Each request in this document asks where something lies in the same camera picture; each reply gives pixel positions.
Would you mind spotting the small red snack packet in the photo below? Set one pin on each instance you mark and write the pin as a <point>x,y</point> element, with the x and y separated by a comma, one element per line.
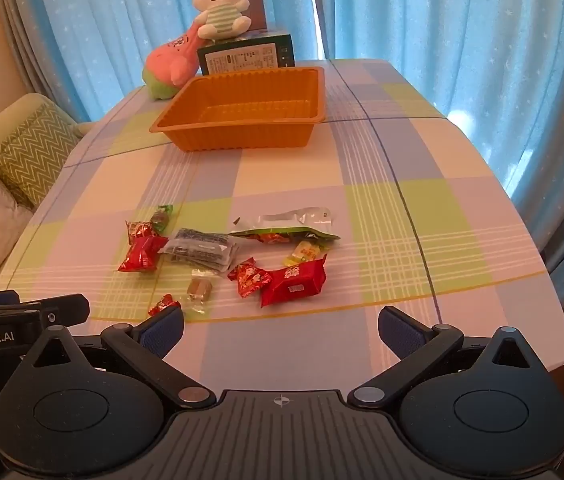
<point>142,255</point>

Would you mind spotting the pink plush toy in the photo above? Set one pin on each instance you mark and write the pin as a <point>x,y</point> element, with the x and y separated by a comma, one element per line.
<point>172,60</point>

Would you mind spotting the green carton box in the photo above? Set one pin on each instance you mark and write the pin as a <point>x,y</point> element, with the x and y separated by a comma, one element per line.
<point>242,60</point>

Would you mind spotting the grey clear snack packet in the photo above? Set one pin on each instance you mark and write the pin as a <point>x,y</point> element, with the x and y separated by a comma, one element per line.
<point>197,247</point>

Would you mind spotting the white bunny plush toy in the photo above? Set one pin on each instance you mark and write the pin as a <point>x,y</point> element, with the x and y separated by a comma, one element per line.
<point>219,20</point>

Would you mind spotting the clear brown candy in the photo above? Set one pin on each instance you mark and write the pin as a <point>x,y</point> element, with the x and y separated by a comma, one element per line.
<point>197,290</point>

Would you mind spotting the small red candy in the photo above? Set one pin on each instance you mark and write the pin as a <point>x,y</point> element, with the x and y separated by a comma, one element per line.
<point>163,304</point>

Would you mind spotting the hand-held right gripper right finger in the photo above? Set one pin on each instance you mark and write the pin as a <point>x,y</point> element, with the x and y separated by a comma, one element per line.
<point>397,332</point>

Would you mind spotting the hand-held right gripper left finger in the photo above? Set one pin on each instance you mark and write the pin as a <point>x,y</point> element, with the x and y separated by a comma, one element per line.
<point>163,331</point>

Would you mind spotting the blue star curtain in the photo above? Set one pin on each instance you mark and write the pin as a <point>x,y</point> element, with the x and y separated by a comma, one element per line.
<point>112,20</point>
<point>436,20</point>

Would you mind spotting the large red snack packet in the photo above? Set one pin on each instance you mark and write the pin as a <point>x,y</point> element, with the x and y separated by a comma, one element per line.
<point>294,285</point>

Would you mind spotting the cream sofa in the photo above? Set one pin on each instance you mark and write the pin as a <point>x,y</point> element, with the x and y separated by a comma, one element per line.
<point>7,115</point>

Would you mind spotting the red twisted candy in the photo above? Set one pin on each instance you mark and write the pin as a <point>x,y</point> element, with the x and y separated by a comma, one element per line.
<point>249,280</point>

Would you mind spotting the yellow green candy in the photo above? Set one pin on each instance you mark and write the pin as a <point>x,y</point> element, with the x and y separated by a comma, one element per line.
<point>304,251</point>

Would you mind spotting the silver green snack bag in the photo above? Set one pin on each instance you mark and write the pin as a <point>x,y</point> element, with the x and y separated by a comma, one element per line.
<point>287,220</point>

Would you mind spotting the green zigzag cushion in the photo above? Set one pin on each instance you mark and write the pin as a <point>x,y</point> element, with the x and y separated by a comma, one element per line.
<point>32,155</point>

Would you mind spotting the red patterned candy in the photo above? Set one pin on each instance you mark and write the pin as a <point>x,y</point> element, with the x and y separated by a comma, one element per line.
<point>139,231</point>

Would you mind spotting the orange plastic tray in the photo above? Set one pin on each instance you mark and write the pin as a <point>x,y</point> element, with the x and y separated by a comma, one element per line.
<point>242,131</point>

